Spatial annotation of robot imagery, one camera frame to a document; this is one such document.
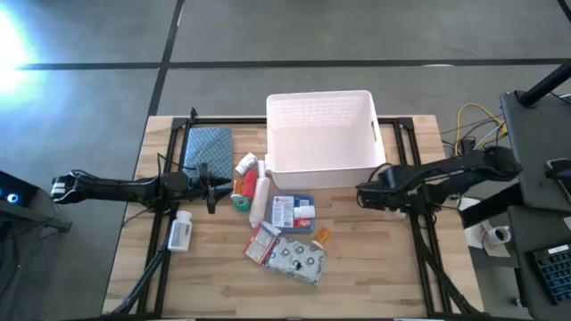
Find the blue patterned folded cloth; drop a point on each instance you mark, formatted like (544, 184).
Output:
(209, 147)

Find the orange pill bottle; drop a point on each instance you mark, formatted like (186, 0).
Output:
(238, 186)
(323, 236)

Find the black device with blue light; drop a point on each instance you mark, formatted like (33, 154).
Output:
(13, 189)

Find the white blue-printed plastic bag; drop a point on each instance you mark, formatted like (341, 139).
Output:
(296, 260)

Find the black aluminium rig frame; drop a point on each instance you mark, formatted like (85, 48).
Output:
(223, 120)

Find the red and white bandage box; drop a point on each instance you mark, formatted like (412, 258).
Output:
(261, 244)

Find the white paper sheet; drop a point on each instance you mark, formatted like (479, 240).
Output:
(474, 232)

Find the white plastic basket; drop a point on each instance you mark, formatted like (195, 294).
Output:
(325, 142)

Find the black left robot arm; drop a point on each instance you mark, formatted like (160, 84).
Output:
(116, 189)

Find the large white pill bottle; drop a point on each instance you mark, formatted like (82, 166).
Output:
(180, 232)

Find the green tape roll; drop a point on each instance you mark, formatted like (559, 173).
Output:
(241, 204)

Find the black round pole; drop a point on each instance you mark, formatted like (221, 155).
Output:
(546, 84)

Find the white mug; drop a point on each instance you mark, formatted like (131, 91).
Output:
(499, 234)

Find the blue first aid kit case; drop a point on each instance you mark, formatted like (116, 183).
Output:
(285, 214)

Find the small white labelled bottle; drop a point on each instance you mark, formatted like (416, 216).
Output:
(245, 163)

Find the small white container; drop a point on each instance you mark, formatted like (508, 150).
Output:
(305, 211)

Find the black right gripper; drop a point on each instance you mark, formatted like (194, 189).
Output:
(387, 189)

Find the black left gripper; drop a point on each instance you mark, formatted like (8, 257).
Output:
(203, 185)

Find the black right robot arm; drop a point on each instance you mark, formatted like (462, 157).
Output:
(446, 171)

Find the black keyboard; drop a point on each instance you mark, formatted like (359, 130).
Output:
(553, 272)

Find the thin white tube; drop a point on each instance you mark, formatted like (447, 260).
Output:
(262, 168)

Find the dark grey desk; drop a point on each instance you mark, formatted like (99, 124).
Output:
(531, 142)

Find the long white gauze roll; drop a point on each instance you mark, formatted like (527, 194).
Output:
(259, 203)

